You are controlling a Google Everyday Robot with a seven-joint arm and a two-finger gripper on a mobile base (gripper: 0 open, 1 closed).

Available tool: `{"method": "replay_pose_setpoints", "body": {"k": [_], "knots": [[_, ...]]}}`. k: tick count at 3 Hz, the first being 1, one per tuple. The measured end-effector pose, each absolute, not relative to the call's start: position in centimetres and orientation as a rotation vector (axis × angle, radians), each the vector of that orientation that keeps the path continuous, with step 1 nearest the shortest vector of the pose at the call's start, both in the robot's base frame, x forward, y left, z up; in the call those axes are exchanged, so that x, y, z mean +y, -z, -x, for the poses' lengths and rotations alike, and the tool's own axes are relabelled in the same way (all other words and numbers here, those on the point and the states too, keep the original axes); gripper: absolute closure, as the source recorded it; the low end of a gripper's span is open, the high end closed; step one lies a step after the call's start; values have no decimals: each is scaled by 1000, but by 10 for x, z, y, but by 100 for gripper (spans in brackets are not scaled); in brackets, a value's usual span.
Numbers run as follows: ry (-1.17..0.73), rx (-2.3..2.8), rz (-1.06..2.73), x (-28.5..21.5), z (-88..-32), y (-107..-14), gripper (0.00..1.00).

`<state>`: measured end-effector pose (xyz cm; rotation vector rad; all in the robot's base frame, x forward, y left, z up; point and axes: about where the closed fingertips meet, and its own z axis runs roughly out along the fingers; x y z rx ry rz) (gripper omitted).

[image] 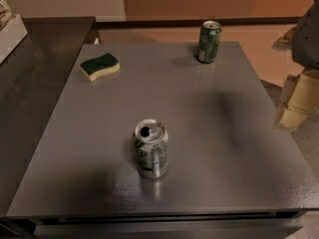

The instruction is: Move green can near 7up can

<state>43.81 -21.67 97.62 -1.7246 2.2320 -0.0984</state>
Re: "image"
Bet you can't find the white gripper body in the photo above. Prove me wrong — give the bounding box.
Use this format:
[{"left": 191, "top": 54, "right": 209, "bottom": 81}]
[{"left": 292, "top": 0, "right": 319, "bottom": 70}]

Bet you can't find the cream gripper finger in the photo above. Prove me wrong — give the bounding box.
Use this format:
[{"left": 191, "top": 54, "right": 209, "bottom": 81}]
[
  {"left": 275, "top": 70, "right": 319, "bottom": 129},
  {"left": 277, "top": 27, "right": 296, "bottom": 45}
]

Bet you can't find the green soda can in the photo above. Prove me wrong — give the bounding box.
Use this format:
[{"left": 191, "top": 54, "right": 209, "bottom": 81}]
[{"left": 198, "top": 21, "right": 221, "bottom": 63}]

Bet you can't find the silver 7up can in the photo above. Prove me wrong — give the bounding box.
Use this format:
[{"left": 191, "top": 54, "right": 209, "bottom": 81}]
[{"left": 133, "top": 119, "right": 168, "bottom": 179}]

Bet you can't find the green yellow sponge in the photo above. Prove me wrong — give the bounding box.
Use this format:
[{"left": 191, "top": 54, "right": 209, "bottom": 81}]
[{"left": 81, "top": 53, "right": 120, "bottom": 82}]

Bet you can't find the dark side counter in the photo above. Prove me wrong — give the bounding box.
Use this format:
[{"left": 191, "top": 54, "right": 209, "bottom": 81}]
[{"left": 0, "top": 17, "right": 97, "bottom": 218}]

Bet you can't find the white box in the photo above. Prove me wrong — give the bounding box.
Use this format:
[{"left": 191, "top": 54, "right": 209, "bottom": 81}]
[{"left": 0, "top": 14, "right": 28, "bottom": 64}]

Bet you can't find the item on white box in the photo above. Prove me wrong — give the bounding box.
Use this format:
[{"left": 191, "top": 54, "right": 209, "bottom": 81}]
[{"left": 0, "top": 0, "right": 12, "bottom": 31}]

